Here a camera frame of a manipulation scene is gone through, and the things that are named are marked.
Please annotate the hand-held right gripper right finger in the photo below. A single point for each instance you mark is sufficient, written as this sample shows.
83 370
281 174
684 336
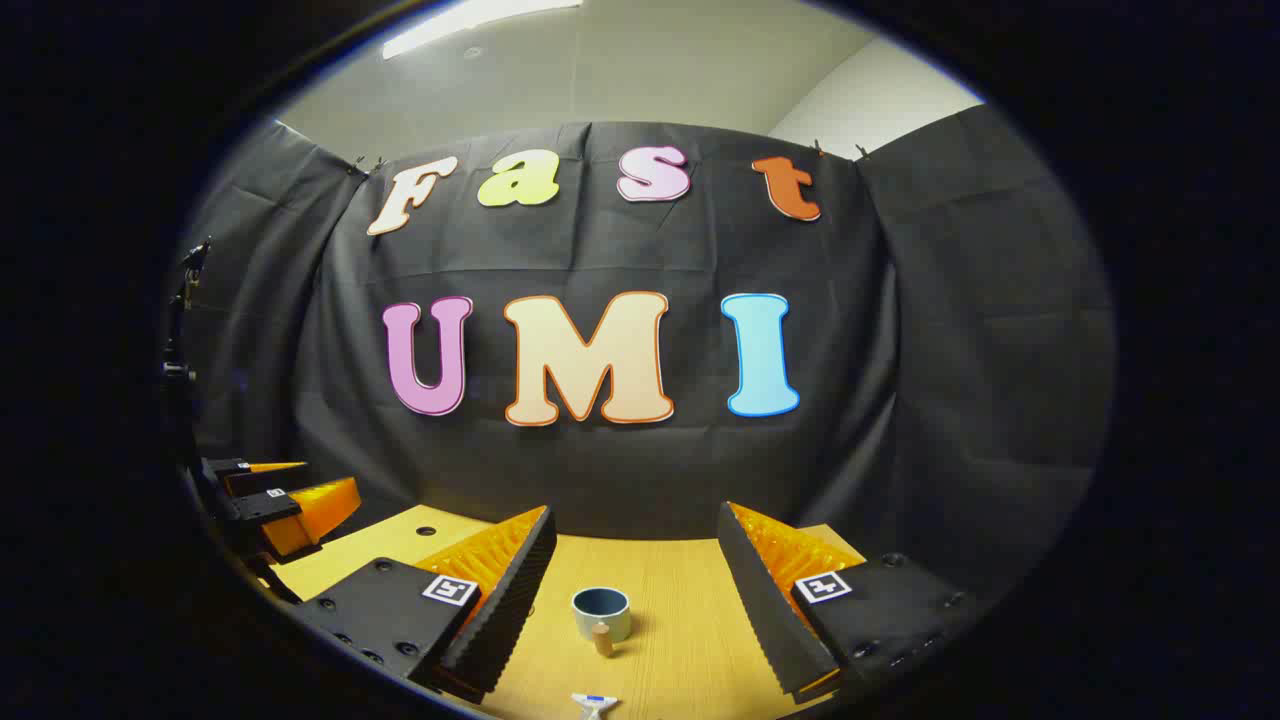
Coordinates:
765 610

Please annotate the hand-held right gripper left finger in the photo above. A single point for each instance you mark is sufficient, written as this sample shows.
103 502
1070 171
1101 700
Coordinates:
505 610

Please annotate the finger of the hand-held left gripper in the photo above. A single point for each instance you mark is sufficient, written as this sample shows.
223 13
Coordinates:
262 508
228 467

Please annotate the white toothpaste tube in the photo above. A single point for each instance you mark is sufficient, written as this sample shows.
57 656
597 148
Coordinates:
595 705

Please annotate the wooden desktop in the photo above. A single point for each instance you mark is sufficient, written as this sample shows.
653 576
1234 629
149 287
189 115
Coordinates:
660 640

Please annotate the black stand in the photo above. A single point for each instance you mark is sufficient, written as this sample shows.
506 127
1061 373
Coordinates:
182 330

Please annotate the ceiling light panel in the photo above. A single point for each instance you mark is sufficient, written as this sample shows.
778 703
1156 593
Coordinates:
470 20

